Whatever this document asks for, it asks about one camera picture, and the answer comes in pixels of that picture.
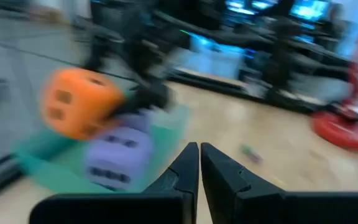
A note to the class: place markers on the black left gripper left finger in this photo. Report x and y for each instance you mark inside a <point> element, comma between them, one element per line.
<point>179,186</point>

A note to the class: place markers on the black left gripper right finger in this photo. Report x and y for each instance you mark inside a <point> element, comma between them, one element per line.
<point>228,193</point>

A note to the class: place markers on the large purple foam die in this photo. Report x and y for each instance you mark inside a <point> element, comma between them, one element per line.
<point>138,119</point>
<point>117,158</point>

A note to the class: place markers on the small purple die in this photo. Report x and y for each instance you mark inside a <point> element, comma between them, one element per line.
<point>256,158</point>

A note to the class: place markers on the small green die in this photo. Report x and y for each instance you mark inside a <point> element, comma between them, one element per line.
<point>247,150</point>

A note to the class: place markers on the large orange foam die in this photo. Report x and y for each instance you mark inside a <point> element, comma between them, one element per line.
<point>79,102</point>

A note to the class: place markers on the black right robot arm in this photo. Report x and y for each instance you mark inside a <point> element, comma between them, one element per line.
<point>141,53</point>

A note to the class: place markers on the monitor with blue screen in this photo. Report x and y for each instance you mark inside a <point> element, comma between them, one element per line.
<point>311,9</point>
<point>241,6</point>

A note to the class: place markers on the teal plastic tray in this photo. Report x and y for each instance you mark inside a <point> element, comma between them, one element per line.
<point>51,174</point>

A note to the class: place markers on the red desk lamp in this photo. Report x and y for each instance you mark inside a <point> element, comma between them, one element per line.
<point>343,133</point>

